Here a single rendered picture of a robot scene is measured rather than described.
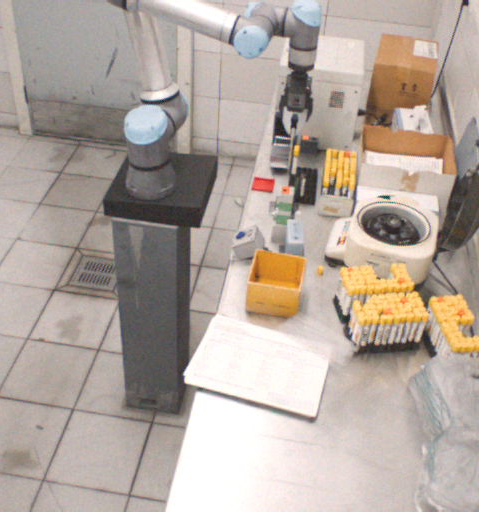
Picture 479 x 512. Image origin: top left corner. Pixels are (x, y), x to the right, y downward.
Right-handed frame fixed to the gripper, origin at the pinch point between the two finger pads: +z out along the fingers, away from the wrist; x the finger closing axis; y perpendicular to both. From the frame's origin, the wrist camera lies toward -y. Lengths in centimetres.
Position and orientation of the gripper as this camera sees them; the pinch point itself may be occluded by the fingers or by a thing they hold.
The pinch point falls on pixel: (293, 132)
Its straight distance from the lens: 193.8
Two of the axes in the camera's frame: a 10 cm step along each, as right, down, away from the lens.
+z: -0.6, 7.7, 6.3
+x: -9.9, -1.2, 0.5
